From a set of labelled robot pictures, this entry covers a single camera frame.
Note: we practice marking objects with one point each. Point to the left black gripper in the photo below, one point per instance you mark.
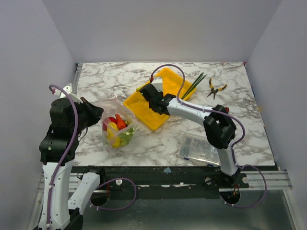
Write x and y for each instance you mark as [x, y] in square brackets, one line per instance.
[96, 112]

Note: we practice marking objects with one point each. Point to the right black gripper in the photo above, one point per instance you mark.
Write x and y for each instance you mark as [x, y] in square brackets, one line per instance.
[148, 91]

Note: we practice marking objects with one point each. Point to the red tomato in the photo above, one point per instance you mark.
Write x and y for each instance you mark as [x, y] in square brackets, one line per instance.
[111, 119]

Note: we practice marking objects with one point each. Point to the clear zip top bag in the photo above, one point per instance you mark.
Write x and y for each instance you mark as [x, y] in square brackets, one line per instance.
[112, 107]

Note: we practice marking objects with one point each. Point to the red chili pepper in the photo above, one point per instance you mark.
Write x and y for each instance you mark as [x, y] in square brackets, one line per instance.
[120, 122]

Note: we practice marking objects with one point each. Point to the celery stalk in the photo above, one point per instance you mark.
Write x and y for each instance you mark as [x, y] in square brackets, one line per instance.
[126, 136]

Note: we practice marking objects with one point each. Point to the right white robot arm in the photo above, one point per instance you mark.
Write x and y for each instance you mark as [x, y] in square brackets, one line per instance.
[219, 126]

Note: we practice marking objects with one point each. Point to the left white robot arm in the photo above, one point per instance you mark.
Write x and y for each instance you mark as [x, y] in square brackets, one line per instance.
[68, 120]

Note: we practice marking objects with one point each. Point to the yellow plastic tray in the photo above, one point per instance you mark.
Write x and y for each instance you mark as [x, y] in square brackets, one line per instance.
[148, 105]

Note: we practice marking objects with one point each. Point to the green chives bunch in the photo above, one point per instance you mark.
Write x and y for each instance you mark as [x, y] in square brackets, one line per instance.
[194, 85]

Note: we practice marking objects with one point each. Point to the clear plastic screw box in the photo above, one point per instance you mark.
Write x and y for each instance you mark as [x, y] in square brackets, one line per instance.
[198, 150]

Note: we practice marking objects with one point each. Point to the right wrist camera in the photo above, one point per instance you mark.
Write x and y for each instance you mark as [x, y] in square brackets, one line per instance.
[157, 82]

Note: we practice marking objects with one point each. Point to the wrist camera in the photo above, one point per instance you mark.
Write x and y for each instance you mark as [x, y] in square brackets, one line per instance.
[70, 89]
[157, 82]

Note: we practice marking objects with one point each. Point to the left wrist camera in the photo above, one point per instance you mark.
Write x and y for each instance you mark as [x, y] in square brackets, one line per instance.
[70, 89]

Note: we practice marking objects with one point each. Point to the yellow handled pliers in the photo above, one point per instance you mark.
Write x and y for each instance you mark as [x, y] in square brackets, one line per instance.
[214, 90]

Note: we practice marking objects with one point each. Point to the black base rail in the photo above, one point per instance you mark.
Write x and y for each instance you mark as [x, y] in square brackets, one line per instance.
[155, 182]

